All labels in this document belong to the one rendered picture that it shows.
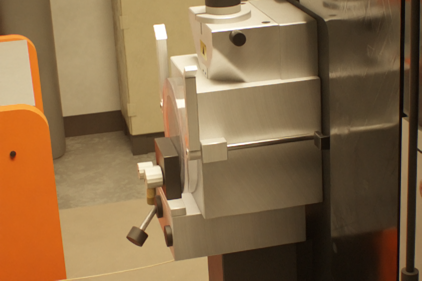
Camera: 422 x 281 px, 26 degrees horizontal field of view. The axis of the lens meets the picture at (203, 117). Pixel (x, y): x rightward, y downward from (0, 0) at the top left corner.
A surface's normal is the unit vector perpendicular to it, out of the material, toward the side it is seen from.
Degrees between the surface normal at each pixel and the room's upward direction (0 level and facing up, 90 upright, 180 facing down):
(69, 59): 90
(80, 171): 0
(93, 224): 0
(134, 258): 0
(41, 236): 90
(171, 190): 90
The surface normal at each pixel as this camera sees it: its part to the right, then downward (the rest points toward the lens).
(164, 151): -0.06, -0.94
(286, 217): 0.21, 0.31
